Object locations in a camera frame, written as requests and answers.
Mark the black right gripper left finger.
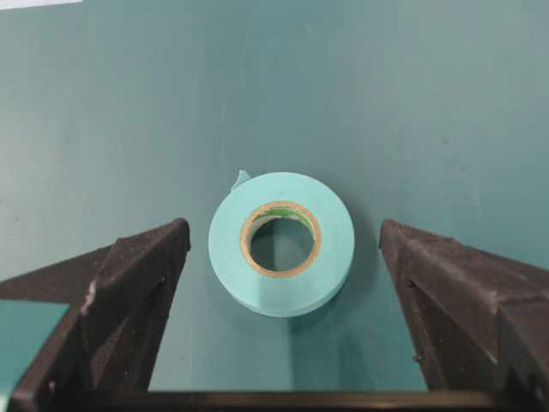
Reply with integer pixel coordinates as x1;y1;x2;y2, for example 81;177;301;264
1;219;190;411

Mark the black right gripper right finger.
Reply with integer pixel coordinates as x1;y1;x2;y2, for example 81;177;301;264
379;220;548;411

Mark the teal tape roll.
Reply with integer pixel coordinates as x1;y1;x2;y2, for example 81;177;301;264
208;170;355;318

